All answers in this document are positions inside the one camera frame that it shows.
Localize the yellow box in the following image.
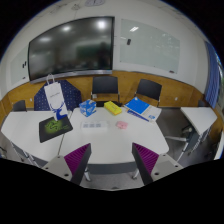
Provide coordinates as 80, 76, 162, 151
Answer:
103, 100, 123, 116

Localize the black green mouse pad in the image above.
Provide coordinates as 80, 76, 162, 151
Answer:
38, 116, 74, 144

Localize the large glass whiteboard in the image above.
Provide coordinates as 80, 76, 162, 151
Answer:
119, 18, 181, 74

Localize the white side table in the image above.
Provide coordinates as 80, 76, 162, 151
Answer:
164, 106, 218, 163

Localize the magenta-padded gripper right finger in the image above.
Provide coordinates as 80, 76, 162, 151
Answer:
131, 142, 184, 186

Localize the white paper bag blue deer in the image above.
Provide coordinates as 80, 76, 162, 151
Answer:
43, 73, 69, 121

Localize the large black wall screen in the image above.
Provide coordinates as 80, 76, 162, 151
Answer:
27, 16, 115, 84

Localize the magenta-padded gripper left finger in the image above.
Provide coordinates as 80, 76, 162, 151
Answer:
42, 143, 92, 186

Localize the pink charger block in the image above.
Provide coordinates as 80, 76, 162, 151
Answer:
115, 120, 129, 130

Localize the blue curtain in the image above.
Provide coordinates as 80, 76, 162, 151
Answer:
203, 40, 223, 109

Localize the black chair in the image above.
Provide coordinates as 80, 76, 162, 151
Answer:
134, 78, 163, 108
12, 99, 28, 113
90, 75, 120, 103

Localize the blue tissue box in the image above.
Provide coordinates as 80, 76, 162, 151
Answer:
78, 98, 98, 118

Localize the blue dotted chair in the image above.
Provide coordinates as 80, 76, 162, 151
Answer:
33, 79, 83, 112

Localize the small glass whiteboard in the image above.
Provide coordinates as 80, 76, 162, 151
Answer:
9, 46, 30, 86

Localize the blue white paper box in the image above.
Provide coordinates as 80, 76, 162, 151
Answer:
123, 96, 163, 123

